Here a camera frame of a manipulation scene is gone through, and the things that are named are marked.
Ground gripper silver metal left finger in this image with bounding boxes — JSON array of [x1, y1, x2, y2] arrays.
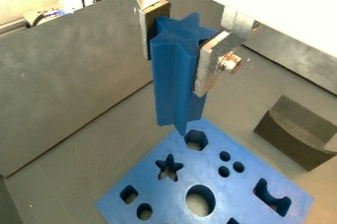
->
[[133, 0, 170, 60]]

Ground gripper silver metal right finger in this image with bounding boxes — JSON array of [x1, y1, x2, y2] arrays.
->
[[193, 6, 254, 97]]

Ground blue star-shaped peg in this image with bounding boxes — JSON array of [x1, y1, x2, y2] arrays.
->
[[150, 13, 217, 135]]

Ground dark grey curved block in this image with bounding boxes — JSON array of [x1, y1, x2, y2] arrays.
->
[[254, 96, 337, 171]]

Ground blue shape-sorting board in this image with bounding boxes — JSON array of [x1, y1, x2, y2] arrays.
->
[[95, 118, 311, 224]]

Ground aluminium frame rail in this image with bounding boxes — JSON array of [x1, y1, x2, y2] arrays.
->
[[0, 17, 30, 37]]

